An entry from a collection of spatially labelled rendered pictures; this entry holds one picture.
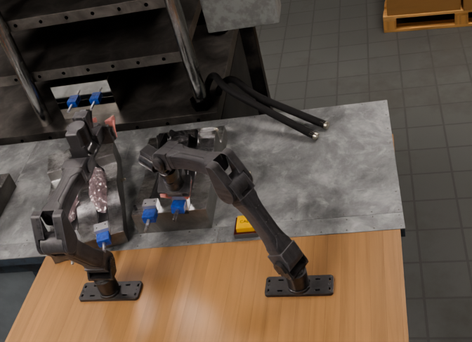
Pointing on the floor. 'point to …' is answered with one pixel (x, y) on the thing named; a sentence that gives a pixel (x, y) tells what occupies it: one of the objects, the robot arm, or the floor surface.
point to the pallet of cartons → (426, 8)
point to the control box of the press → (243, 21)
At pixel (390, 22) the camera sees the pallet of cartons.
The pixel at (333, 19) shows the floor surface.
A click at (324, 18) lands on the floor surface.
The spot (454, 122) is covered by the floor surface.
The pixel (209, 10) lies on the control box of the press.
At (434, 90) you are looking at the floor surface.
